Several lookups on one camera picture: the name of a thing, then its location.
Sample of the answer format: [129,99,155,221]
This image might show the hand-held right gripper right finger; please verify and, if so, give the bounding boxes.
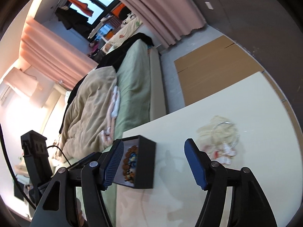
[184,138,277,227]

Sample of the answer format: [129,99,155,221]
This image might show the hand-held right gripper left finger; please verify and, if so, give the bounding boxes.
[30,139,125,227]

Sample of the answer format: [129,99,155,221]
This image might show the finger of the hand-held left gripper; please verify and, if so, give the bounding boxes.
[68,152,105,170]

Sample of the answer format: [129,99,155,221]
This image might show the brown bead bracelet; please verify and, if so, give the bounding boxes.
[122,146,141,183]

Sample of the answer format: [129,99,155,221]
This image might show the black jewelry box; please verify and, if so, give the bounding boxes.
[112,135,157,190]

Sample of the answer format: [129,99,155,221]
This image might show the white flower jewelry piece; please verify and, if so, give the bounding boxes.
[212,144,237,165]

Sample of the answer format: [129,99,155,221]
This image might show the silver bangle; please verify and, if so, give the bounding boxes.
[211,121,240,147]

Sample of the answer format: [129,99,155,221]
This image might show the beige duvet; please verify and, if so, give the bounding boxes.
[62,66,119,164]

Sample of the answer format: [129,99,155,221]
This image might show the pink and white garment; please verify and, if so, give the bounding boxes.
[101,85,122,145]

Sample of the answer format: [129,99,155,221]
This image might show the bed with green sheet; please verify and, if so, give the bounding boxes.
[57,39,168,227]

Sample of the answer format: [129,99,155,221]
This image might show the flat cardboard sheet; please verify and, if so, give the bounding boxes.
[174,35,295,121]

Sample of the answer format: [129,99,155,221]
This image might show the pink curtain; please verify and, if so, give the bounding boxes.
[20,16,98,91]
[99,0,207,49]

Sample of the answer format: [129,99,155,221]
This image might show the black garment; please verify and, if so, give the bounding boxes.
[97,32,155,72]

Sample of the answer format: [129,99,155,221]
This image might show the printed cream blanket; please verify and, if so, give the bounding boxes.
[108,11,143,51]

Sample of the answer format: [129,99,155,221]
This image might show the hanging black clothes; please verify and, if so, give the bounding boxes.
[55,6,93,39]

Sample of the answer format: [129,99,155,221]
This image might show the orange and black cushion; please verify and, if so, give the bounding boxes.
[111,3,133,21]

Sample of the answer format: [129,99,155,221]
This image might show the hanging orange garment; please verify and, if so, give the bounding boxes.
[66,0,94,17]

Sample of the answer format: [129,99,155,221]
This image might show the window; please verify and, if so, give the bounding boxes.
[70,0,124,32]

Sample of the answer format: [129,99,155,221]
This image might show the black cable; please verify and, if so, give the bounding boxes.
[46,145,72,167]

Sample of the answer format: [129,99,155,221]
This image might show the white wall cloth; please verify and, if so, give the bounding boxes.
[3,67,40,107]

